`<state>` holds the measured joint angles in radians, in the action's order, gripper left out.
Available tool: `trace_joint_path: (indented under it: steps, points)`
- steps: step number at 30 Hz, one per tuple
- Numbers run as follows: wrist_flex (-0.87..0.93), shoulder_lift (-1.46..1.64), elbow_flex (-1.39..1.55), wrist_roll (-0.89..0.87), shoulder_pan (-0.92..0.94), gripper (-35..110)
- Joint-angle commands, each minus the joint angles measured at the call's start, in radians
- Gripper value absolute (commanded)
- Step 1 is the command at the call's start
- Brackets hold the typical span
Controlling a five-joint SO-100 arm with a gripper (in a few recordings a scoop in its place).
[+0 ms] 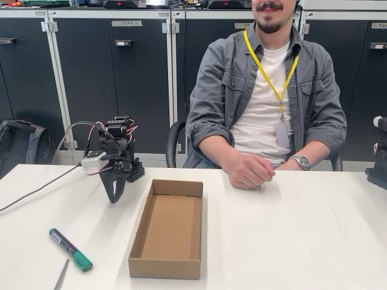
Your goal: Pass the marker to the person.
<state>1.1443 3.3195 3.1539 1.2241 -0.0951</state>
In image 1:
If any green and black marker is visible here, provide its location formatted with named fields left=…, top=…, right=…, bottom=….
left=48, top=228, right=94, bottom=273

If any person's left forearm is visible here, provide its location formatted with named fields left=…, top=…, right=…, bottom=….
left=287, top=139, right=332, bottom=170

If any person's right hand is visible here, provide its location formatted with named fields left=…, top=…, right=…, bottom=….
left=227, top=153, right=277, bottom=191

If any person's left hand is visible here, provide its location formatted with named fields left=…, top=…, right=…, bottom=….
left=276, top=159, right=296, bottom=171

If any black office chair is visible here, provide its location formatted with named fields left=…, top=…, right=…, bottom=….
left=165, top=120, right=344, bottom=172

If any open brown cardboard box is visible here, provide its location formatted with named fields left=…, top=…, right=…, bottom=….
left=128, top=178, right=204, bottom=280

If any thin grey rod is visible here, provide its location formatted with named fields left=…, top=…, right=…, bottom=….
left=53, top=259, right=70, bottom=290

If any black backpack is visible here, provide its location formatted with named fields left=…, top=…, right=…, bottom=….
left=0, top=119, right=57, bottom=179

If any black device with red logo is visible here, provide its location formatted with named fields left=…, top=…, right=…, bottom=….
left=103, top=0, right=148, bottom=9
left=207, top=0, right=254, bottom=9

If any grey badge holder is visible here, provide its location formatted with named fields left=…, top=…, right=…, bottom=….
left=273, top=120, right=293, bottom=149

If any green crate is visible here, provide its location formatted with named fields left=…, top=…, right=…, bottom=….
left=22, top=0, right=71, bottom=8

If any silver wristwatch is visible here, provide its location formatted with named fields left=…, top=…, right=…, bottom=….
left=288, top=153, right=311, bottom=171

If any man in grey overshirt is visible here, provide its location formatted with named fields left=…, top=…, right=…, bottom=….
left=183, top=0, right=348, bottom=170

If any black robot device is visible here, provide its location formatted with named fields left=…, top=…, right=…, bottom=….
left=365, top=115, right=387, bottom=191

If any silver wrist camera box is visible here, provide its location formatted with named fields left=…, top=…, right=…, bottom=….
left=80, top=150, right=108, bottom=176

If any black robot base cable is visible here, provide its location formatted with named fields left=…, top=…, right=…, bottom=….
left=0, top=161, right=84, bottom=214

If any black camera cable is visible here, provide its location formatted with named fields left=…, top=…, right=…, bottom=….
left=51, top=121, right=108, bottom=166

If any yellow lanyard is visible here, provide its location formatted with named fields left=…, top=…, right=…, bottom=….
left=243, top=29, right=300, bottom=123

